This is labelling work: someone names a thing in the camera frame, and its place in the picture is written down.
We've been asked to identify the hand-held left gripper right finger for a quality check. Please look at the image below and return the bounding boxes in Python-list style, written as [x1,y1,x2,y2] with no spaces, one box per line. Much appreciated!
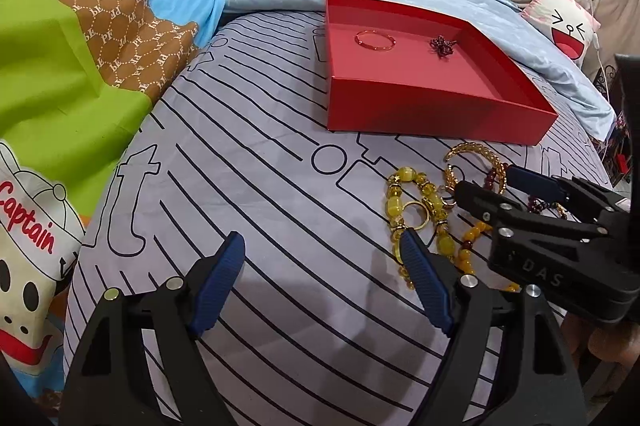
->
[398,228,588,426]

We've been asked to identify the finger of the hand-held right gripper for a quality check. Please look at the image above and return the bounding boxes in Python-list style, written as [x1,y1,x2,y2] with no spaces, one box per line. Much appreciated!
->
[454,180,533,229]
[506,166,623,227]

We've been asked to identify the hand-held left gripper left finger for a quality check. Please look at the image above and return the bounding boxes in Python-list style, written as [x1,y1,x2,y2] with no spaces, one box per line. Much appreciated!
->
[60,231,246,426]

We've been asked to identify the dark bead bracelet gold charms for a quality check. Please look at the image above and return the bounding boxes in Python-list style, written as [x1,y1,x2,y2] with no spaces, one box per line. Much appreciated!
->
[525,195,568,220]

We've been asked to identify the dark red bead bracelet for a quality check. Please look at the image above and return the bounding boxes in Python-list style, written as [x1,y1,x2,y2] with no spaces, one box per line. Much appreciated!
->
[484,163,512,193]

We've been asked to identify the orange-yellow bead bracelet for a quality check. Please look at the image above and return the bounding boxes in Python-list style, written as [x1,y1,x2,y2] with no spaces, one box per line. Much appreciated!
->
[457,220,522,294]

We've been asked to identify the yellow cat-eye bead bracelet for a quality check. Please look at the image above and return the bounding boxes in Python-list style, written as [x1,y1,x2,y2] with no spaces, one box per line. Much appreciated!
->
[386,167,457,291]

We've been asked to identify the wide gold chain bracelet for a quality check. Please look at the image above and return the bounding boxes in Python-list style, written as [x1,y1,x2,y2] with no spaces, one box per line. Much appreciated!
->
[444,143,507,197]

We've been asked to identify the gold ring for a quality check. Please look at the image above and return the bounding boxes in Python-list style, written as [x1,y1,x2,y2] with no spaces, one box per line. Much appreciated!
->
[400,201,432,230]

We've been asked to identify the red cardboard box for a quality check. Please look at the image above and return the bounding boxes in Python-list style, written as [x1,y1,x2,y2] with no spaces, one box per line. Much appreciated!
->
[325,0,558,147]

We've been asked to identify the person's right hand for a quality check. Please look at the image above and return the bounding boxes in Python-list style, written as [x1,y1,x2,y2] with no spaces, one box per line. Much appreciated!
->
[567,313,640,404]

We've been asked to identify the grey striped bed sheet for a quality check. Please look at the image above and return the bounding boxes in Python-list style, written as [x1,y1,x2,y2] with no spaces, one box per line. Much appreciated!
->
[62,8,617,426]

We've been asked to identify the black metal rack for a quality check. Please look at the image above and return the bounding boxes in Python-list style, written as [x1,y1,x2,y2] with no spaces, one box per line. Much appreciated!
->
[595,53,640,167]

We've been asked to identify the pink rabbit cushion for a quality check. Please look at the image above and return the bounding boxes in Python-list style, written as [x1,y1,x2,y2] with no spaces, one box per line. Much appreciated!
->
[520,0,602,67]

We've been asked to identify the thin gold bangle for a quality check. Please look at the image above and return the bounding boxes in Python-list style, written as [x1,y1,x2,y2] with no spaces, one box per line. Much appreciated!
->
[355,29,396,53]

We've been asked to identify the cartoon monkey printed blanket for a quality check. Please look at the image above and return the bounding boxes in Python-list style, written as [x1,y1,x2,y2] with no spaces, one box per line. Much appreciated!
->
[0,0,232,409]

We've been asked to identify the dark red bead string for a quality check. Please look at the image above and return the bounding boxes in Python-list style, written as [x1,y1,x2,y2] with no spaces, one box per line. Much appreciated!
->
[430,34,458,56]

